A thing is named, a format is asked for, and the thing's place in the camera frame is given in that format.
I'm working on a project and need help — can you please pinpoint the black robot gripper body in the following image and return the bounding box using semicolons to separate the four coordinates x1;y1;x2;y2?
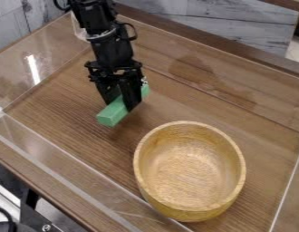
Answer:
85;35;142;91

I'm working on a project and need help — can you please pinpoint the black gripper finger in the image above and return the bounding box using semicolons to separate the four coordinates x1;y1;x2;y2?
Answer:
96;82;120;104
118;76;142;111

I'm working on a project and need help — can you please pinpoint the green rectangular block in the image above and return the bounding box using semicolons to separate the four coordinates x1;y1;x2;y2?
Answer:
96;83;150;128

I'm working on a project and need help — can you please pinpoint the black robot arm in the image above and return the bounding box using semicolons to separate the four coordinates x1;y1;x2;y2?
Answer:
69;0;144;111

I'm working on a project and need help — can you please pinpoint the brown wooden bowl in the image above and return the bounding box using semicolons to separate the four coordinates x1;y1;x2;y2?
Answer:
133;121;246;222

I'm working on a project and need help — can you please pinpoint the black metal table leg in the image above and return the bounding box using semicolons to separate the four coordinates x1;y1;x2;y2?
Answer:
20;188;40;211

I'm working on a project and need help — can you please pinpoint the clear acrylic corner bracket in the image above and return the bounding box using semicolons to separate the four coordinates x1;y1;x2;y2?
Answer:
72;14;88;42

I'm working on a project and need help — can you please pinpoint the clear acrylic tray wall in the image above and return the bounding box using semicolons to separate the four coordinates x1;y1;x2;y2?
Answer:
0;106;192;232

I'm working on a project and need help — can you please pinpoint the black cable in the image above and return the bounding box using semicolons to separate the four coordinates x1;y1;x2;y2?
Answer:
0;207;17;232

